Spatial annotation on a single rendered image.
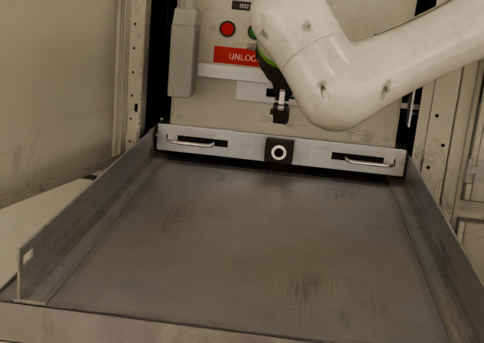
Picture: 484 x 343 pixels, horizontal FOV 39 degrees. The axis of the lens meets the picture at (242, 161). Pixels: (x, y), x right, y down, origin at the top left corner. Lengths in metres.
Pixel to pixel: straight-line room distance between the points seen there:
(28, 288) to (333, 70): 0.47
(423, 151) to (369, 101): 0.57
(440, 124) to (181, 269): 0.70
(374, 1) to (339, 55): 0.56
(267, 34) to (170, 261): 0.35
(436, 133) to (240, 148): 0.41
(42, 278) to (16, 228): 0.69
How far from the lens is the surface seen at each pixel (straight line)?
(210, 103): 1.48
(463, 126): 1.46
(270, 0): 0.93
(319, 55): 0.89
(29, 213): 1.59
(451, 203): 1.50
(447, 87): 1.44
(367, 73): 0.89
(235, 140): 1.47
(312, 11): 0.92
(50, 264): 0.95
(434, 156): 1.46
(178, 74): 1.36
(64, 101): 1.33
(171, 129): 1.49
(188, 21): 1.36
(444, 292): 1.00
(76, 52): 1.35
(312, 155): 1.47
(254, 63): 1.45
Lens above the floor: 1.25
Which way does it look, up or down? 15 degrees down
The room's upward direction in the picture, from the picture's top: 5 degrees clockwise
